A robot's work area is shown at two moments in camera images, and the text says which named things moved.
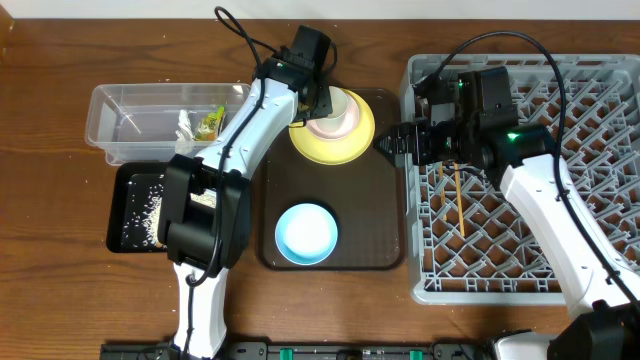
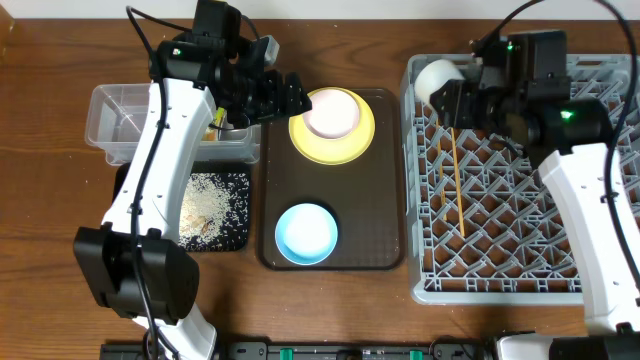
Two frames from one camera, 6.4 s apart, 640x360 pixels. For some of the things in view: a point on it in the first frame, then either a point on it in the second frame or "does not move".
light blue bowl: (306, 234) does not move
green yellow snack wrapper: (211, 124) does not move
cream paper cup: (340, 107) to (431, 74)
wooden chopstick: (459, 199) does not move
